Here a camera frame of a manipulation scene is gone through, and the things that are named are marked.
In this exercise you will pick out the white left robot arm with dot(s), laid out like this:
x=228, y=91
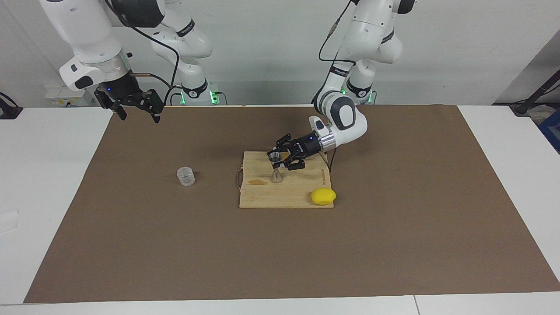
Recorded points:
x=367, y=30

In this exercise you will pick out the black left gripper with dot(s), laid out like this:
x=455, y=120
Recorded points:
x=306, y=145

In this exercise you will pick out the brown table mat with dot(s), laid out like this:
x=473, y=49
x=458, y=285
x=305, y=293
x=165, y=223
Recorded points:
x=131, y=245

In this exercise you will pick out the yellow lemon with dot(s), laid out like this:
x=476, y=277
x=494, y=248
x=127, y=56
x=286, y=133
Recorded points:
x=323, y=196

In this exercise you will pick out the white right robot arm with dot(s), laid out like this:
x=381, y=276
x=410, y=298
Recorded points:
x=87, y=30

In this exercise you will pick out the metal jigger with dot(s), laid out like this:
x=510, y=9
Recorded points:
x=276, y=176

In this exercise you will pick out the clear plastic cup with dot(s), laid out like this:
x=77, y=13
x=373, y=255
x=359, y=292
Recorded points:
x=186, y=176

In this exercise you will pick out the black stand foot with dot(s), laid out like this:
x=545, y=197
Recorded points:
x=8, y=111

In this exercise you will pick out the black tripod leg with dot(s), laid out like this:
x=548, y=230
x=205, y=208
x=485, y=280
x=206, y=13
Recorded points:
x=523, y=107

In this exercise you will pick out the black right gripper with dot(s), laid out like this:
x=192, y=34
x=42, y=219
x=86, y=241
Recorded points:
x=120, y=92

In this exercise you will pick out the wooden cutting board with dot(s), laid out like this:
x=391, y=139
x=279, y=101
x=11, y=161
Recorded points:
x=284, y=194

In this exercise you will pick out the white paper sheet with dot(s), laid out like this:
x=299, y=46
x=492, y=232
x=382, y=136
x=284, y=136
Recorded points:
x=8, y=221

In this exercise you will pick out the white wall socket box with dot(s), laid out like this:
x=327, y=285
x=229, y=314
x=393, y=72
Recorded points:
x=57, y=98

